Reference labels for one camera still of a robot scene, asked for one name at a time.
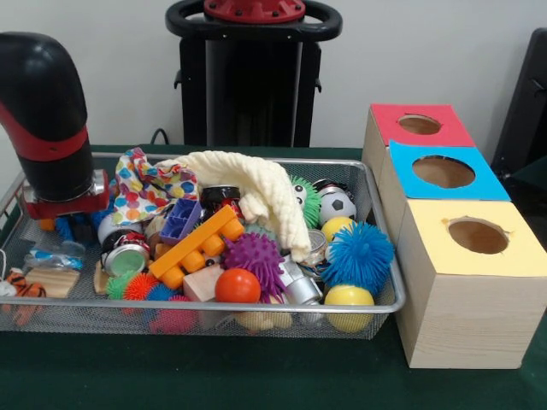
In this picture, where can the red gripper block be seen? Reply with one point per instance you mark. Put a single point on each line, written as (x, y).
(64, 207)

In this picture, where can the clear plastic packet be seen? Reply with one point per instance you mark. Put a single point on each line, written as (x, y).
(53, 254)

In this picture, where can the colourful patterned cloth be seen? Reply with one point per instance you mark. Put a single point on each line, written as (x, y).
(145, 188)

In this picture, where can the orange toy building block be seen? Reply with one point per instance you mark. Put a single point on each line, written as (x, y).
(197, 248)

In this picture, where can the cream knitted cloth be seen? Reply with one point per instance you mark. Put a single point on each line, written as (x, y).
(265, 188)

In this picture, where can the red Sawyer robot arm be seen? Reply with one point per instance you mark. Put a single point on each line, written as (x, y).
(47, 111)

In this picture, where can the shallow clear mesh bin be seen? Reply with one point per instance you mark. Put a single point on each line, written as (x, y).
(282, 323)

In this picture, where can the wooden box with three holes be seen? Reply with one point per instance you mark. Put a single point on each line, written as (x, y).
(461, 316)

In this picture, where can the flat wooden block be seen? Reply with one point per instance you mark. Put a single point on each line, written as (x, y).
(55, 282)

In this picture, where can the dark metal can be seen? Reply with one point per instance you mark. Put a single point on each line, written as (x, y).
(126, 254)

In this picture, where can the orange tiger striped toy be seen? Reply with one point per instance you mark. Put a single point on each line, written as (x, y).
(21, 284)

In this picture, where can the purple toy building block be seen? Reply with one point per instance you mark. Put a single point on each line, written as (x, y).
(179, 220)

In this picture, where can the orange ball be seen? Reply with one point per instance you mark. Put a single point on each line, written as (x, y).
(238, 286)

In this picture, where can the purple spiky ball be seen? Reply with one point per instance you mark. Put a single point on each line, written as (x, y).
(254, 262)

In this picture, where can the dark green table cloth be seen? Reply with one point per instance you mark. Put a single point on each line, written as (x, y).
(256, 376)

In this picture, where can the small soccer ball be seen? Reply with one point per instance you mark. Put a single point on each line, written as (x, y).
(338, 205)

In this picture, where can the large blue spiky ball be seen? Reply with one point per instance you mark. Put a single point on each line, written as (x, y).
(360, 256)

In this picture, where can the yellow ball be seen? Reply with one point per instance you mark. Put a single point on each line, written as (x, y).
(350, 299)

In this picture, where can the black chair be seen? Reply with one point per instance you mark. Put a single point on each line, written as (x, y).
(526, 111)

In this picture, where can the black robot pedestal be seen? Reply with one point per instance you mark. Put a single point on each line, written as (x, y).
(256, 85)

